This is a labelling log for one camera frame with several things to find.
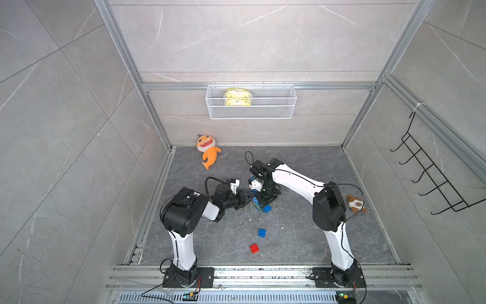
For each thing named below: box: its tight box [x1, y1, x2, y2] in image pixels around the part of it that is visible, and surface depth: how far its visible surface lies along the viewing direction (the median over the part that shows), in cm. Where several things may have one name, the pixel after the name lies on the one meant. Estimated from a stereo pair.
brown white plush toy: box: [347, 194, 364, 213], surface depth 93 cm
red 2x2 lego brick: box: [249, 243, 261, 254], surface depth 81 cm
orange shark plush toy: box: [196, 134, 222, 171], surface depth 113 cm
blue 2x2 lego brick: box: [257, 228, 267, 239], surface depth 85 cm
